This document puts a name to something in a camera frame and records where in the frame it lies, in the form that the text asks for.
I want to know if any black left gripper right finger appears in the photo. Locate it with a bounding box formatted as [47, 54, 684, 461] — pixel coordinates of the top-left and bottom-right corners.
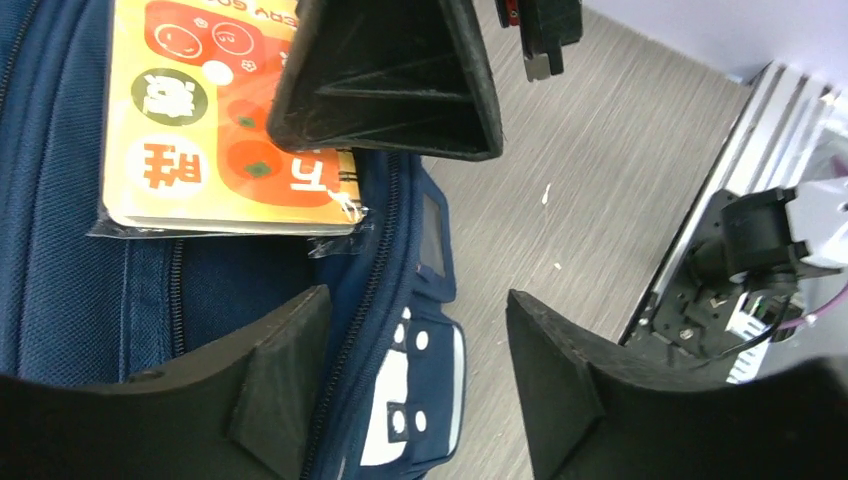
[506, 290, 847, 479]

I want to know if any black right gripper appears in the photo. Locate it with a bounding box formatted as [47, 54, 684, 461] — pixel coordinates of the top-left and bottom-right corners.
[266, 0, 583, 161]

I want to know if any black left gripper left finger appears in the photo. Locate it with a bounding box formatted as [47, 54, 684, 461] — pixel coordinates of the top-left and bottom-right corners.
[1, 286, 332, 479]

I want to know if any navy blue backpack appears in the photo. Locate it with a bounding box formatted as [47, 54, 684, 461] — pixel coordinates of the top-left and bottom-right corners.
[1, 1, 466, 479]

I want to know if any orange spiral notepad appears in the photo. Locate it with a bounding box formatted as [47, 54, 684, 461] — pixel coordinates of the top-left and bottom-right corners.
[92, 1, 367, 239]

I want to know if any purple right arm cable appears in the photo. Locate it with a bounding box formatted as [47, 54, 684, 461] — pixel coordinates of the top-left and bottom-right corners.
[775, 281, 848, 333]

